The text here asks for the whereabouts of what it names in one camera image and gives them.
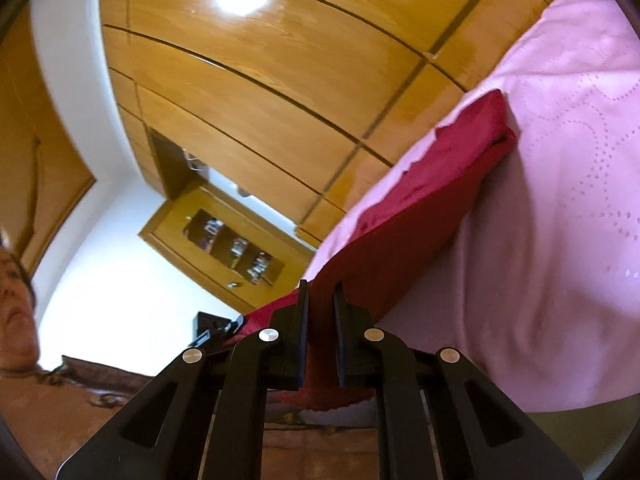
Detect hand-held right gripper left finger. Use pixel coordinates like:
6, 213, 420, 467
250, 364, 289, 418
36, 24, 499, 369
55, 280, 311, 480

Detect person's head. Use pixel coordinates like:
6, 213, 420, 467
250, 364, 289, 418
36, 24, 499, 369
0, 247, 40, 373

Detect wooden wardrobe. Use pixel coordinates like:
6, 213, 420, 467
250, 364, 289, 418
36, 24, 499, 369
100, 0, 588, 248

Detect pink bedspread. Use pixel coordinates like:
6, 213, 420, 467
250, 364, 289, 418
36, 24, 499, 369
300, 0, 640, 413

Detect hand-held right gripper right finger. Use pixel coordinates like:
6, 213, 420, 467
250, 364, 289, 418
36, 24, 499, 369
332, 281, 583, 480

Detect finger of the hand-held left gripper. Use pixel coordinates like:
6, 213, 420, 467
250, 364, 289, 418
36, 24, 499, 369
189, 321, 246, 351

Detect group of small bottles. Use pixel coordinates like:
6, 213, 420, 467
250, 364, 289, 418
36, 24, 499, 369
197, 216, 226, 248
227, 237, 251, 268
250, 252, 276, 286

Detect wooden door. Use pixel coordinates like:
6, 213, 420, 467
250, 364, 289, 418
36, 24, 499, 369
0, 20, 97, 276

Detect dark red shirt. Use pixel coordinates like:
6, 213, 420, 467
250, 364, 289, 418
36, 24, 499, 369
235, 89, 518, 413

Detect wooden shelf cabinet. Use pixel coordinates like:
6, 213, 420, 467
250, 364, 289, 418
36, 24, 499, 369
139, 127, 316, 313

